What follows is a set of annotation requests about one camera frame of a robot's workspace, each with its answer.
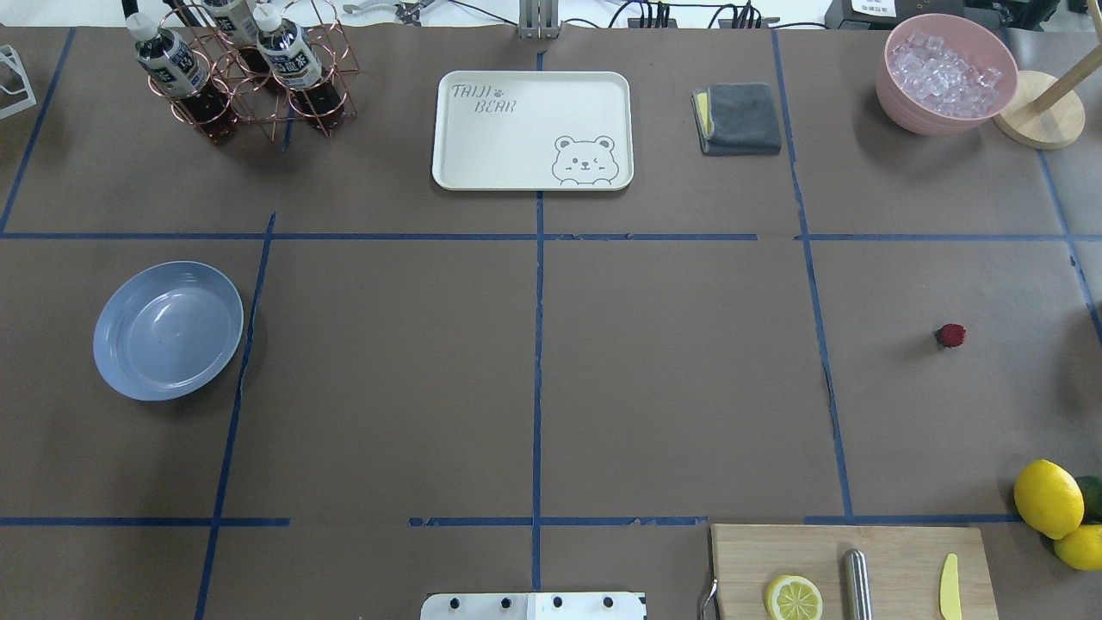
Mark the blue plate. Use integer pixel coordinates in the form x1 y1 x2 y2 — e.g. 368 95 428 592
93 262 245 403

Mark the red strawberry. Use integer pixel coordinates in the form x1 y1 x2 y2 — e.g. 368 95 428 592
933 323 968 349

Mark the cream bear tray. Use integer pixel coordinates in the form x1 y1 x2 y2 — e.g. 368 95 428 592
430 70 635 192

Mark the grey folded cloth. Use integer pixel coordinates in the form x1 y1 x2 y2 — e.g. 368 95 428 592
691 83 782 156

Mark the tea bottle middle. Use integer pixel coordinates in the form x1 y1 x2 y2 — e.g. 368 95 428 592
252 3 345 134

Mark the tea bottle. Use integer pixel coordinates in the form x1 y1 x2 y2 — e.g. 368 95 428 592
125 12 238 141
201 1 271 76
252 3 345 134

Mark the lemon half slice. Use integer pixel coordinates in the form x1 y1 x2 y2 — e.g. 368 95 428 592
763 574 824 619

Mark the silver metal rod tool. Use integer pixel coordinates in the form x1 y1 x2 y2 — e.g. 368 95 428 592
842 550 873 619

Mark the tea bottle right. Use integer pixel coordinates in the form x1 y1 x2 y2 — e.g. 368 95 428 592
201 1 271 76

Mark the wooden cutting board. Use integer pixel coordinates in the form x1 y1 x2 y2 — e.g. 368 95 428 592
711 524 1000 619

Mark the tea bottle left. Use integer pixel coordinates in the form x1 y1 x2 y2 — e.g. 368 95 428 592
125 12 238 141

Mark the pink bowl with ice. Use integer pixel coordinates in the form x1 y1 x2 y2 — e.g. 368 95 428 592
876 13 1018 135

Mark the yellow plastic knife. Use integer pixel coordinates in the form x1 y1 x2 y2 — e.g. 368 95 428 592
939 553 962 620

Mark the yellow lemon large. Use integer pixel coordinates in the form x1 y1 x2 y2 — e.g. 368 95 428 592
1012 459 1085 541

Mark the wooden stand with round base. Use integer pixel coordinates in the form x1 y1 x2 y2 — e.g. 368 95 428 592
994 46 1101 150

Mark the green lime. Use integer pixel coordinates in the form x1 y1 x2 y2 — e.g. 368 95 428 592
1074 475 1102 524

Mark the yellow lemon small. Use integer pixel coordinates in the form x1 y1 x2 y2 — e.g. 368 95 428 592
1052 524 1102 572

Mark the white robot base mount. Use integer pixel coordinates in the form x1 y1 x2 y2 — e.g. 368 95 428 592
419 590 648 619

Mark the copper wire bottle rack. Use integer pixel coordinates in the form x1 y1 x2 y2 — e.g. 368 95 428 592
148 1 361 144

